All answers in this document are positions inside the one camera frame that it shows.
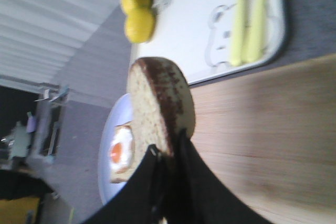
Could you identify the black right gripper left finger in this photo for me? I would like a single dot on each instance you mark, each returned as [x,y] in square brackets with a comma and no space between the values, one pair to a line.
[140,200]

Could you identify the light blue plate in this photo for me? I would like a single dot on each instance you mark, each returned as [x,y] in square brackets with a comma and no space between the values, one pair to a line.
[121,113]

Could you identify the bread slice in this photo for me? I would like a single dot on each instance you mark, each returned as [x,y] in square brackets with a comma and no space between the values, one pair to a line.
[123,177]
[162,104]

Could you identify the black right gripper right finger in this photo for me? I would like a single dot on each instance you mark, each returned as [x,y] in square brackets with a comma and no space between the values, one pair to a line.
[196,195]

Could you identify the wooden cutting board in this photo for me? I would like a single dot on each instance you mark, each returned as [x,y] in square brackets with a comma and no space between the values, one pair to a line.
[270,138]

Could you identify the front yellow lemon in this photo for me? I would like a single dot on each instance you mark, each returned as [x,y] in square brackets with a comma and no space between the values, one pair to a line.
[139,25]

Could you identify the white serving tray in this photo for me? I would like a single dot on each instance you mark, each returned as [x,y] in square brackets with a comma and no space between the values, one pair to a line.
[197,35]

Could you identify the white curtain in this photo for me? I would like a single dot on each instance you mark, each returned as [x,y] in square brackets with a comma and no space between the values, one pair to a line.
[38,37]

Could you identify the left yellow-green utensil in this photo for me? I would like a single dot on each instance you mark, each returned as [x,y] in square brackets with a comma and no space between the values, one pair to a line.
[238,33]

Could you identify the fried egg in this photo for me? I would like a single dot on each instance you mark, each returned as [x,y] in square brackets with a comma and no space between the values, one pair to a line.
[121,150]

